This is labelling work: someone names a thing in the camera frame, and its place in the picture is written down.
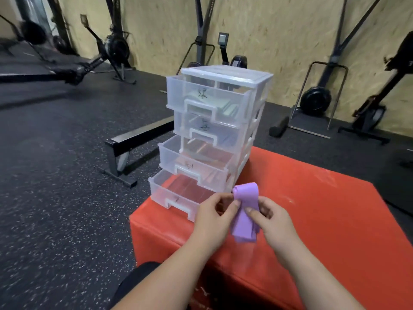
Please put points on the person's left hand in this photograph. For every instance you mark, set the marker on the person's left hand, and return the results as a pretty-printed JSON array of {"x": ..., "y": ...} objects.
[{"x": 209, "y": 222}]

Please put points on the person's right hand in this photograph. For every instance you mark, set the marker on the person's right hand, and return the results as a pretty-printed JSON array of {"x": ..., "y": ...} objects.
[{"x": 277, "y": 232}]

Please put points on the person's left thumb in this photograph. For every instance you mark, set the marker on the person's left thumb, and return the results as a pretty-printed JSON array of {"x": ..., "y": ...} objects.
[{"x": 233, "y": 209}]

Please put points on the person's right thumb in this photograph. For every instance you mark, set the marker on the person's right thumb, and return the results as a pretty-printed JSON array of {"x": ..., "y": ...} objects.
[{"x": 253, "y": 214}]

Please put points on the purple resistance band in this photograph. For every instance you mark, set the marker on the purple resistance band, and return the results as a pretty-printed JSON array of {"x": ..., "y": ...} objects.
[{"x": 247, "y": 196}]

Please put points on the person's left forearm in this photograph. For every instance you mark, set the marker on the person's left forearm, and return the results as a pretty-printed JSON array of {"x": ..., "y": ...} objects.
[{"x": 167, "y": 280}]

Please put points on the person's right forearm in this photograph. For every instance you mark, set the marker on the person's right forearm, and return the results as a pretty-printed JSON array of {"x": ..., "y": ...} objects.
[{"x": 316, "y": 280}]

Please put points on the red resistance bands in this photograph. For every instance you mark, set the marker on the red resistance bands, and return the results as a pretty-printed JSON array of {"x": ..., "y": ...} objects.
[{"x": 209, "y": 154}]

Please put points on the clear lowest drawer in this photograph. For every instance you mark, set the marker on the clear lowest drawer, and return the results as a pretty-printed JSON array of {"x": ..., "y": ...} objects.
[{"x": 174, "y": 190}]

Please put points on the clear drawer with red bands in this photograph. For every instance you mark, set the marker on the clear drawer with red bands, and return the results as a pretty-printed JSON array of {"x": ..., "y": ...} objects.
[{"x": 193, "y": 161}]

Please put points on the red plyo box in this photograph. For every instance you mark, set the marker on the red plyo box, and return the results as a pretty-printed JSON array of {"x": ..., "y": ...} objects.
[{"x": 322, "y": 222}]

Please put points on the clear empty-looking drawer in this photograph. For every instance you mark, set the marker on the clear empty-looking drawer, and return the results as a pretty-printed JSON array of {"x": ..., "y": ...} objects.
[{"x": 213, "y": 133}]

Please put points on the black foam roller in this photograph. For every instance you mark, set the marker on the black foam roller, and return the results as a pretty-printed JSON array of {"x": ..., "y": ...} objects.
[{"x": 279, "y": 126}]

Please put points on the green resistance bands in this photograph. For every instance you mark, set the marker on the green resistance bands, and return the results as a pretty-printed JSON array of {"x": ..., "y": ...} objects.
[{"x": 222, "y": 106}]

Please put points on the clear drawer with green bands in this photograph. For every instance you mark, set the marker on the clear drawer with green bands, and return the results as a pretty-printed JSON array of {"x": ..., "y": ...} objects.
[{"x": 206, "y": 93}]

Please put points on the black ski trainer on stand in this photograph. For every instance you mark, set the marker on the black ski trainer on stand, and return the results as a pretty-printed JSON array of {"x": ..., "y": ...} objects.
[{"x": 316, "y": 100}]

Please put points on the black upright rowing machine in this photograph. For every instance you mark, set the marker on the black upright rowing machine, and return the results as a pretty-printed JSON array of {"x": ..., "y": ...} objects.
[{"x": 374, "y": 109}]

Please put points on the black upright machine with monitor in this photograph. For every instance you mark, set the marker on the black upright machine with monitor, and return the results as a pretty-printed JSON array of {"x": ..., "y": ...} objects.
[{"x": 201, "y": 32}]

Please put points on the black rowing machine with flywheel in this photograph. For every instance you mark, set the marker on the black rowing machine with flywheel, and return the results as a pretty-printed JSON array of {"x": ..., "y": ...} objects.
[{"x": 114, "y": 48}]

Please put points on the clear plastic drawer cabinet frame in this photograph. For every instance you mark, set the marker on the clear plastic drawer cabinet frame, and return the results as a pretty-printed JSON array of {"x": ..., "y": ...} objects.
[{"x": 255, "y": 103}]

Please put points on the black rowing machine rail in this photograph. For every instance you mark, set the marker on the black rowing machine rail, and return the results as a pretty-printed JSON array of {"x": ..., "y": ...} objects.
[{"x": 135, "y": 138}]

